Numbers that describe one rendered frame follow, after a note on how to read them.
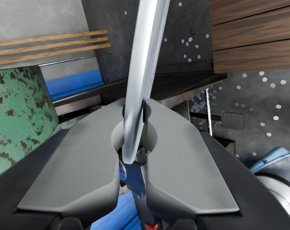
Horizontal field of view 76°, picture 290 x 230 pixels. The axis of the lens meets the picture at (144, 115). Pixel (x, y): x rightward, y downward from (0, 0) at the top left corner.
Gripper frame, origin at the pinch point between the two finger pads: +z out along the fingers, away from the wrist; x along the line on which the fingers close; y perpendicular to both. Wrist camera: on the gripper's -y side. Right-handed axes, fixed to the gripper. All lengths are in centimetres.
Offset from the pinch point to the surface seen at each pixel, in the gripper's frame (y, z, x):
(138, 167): 47, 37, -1
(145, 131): 42, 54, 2
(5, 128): 15.7, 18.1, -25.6
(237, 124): 50, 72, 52
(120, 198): 221, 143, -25
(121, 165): 52, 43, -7
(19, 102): 13.5, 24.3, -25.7
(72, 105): 43, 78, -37
